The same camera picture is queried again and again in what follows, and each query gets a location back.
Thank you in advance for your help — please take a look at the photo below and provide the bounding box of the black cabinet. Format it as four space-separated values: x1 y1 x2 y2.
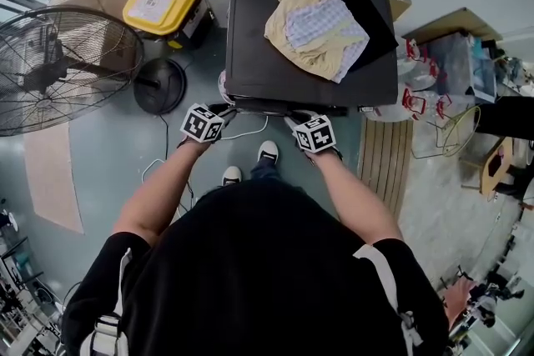
474 94 534 139

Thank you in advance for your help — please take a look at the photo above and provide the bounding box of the person's right white shoe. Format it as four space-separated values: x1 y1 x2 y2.
257 140 280 164

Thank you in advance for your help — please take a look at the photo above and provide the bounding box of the small cardboard box with hole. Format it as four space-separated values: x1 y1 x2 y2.
479 136 516 197

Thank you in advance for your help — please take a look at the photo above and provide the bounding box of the person's white shoe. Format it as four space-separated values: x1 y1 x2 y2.
257 140 280 164
221 165 243 187

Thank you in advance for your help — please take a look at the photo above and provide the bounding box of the yellow lidded bin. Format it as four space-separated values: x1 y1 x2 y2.
122 0 212 50

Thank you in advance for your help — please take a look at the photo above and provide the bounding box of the flat cardboard floor sheet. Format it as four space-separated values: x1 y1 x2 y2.
23 123 85 235

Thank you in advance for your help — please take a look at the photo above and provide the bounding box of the pack of clear water bottles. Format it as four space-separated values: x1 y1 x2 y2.
395 37 456 120

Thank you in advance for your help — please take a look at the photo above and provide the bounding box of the black washing machine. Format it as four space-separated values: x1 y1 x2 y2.
224 0 400 118

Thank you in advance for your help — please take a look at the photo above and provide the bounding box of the light wooden table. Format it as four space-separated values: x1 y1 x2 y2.
402 7 504 45

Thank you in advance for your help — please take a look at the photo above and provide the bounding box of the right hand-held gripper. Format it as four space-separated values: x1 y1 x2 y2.
283 114 344 160

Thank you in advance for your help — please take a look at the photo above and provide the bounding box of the yellow-green wire frame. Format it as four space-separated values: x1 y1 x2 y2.
411 103 483 161

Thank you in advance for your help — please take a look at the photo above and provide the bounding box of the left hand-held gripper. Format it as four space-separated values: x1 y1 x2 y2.
179 103 239 145

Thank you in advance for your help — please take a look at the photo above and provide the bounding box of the person's right forearm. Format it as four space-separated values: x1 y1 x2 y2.
305 149 406 252

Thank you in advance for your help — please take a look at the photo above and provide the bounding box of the person's black shirt torso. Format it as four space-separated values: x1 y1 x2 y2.
61 178 451 356

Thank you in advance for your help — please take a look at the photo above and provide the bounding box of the person's blue jeans leg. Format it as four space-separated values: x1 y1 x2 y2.
249 158 281 183

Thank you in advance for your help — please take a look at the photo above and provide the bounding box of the person's left forearm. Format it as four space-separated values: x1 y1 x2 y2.
112 137 214 248

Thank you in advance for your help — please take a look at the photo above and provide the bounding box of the person's left white shoe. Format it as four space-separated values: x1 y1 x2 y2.
221 165 243 187

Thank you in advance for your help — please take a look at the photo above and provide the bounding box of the large black floor fan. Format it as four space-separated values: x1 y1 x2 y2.
0 6 145 138

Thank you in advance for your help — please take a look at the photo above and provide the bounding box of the round black fan base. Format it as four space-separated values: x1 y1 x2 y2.
133 57 188 115

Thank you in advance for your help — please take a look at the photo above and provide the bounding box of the black folded cloth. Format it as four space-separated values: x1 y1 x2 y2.
338 0 400 74

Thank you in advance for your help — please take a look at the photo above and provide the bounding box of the slatted wooden board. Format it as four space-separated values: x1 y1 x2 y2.
357 118 414 218

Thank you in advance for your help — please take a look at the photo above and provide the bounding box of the white floor cable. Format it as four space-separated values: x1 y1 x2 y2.
140 114 270 185

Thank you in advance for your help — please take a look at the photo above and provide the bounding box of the checkered white cloth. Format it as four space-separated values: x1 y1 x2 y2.
285 0 370 83

